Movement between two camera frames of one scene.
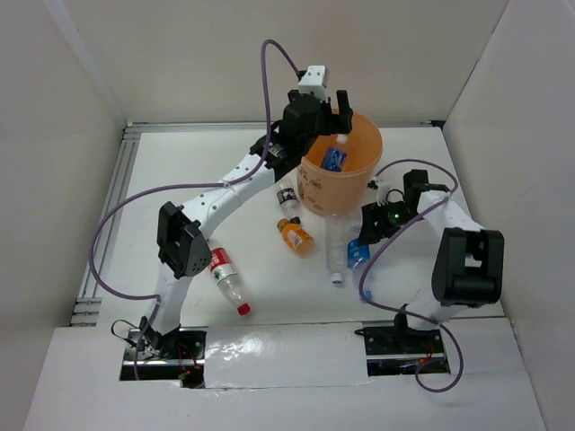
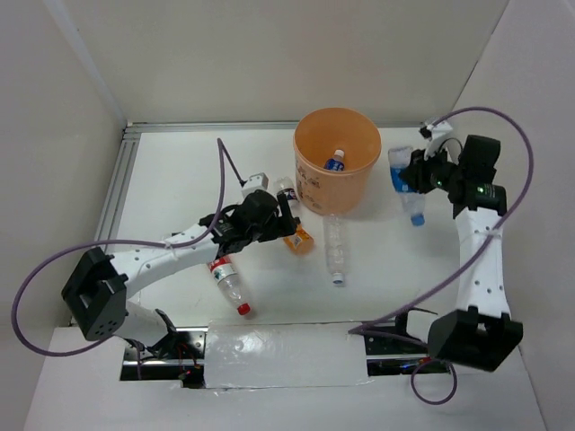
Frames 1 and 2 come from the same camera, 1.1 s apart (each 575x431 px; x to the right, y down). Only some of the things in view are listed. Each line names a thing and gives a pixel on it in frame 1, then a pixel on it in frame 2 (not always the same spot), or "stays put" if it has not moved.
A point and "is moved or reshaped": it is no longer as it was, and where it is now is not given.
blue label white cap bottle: x=333 y=157 is moved or reshaped
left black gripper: x=337 y=123 -> x=282 y=225
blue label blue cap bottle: x=358 y=256 -> x=414 y=201
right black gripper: x=372 y=213 -> x=417 y=170
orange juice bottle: x=298 y=240 stays put
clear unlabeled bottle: x=336 y=234 stays put
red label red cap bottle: x=223 y=268 stays put
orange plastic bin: x=345 y=192 stays put
